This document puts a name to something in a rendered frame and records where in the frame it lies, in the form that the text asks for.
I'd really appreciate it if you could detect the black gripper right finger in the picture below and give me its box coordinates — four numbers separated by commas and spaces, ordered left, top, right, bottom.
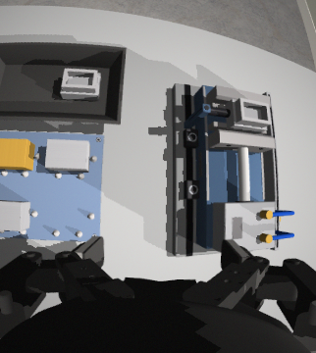
183, 239, 316, 353

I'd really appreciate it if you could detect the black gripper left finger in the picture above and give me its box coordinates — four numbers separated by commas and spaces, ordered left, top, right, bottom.
0, 236, 134, 339

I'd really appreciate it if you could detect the white rectangular part with pocket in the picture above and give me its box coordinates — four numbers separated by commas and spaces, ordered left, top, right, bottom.
60, 69, 101, 101

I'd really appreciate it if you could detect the yellow rectangular block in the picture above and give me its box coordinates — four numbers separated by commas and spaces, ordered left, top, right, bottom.
0, 138, 35, 171

